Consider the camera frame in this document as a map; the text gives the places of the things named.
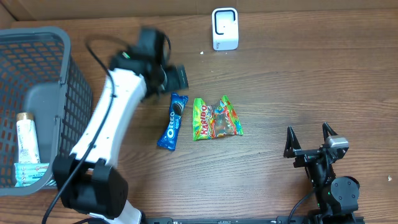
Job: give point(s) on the grey plastic mesh basket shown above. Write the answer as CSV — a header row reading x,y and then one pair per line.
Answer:
x,y
39,76

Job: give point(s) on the white barcode scanner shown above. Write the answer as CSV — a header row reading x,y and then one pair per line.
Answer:
x,y
225,29

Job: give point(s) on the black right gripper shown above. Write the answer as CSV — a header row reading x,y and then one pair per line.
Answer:
x,y
291,149

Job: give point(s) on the green Haribo gummy bag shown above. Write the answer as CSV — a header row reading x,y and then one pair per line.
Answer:
x,y
215,121

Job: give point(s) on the teal snack packet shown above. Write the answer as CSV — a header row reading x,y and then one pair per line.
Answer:
x,y
27,174

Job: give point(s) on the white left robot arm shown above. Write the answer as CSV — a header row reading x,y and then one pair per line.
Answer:
x,y
87,179

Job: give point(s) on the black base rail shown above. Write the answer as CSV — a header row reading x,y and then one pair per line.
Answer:
x,y
248,221

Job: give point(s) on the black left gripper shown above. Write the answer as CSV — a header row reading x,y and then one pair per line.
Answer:
x,y
178,80

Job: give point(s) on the white tube with gold cap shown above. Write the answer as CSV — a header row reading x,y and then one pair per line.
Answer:
x,y
27,139

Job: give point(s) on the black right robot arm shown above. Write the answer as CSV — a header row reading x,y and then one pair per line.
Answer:
x,y
337,197

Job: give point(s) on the blue Oreo cookie pack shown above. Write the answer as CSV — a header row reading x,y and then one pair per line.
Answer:
x,y
169,138

